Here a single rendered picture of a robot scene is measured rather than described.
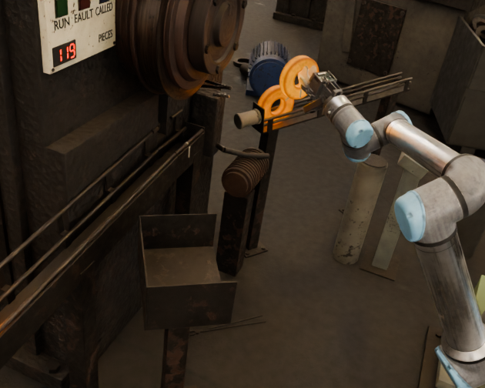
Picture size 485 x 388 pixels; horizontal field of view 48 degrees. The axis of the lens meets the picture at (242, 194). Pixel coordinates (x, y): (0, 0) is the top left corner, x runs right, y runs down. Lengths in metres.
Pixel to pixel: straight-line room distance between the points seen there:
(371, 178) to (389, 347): 0.66
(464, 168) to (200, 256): 0.71
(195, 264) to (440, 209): 0.63
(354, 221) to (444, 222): 1.03
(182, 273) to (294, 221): 1.36
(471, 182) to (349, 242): 1.13
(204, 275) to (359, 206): 1.07
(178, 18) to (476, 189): 0.84
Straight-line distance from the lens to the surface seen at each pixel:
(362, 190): 2.30
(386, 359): 2.19
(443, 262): 1.47
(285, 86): 1.95
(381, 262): 2.53
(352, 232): 2.41
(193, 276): 1.42
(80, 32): 1.37
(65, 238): 1.43
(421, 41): 4.13
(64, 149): 1.39
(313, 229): 2.68
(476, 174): 1.42
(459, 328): 1.66
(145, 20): 1.42
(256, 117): 2.06
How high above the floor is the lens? 1.56
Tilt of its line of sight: 33 degrees down
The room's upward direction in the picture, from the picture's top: 9 degrees clockwise
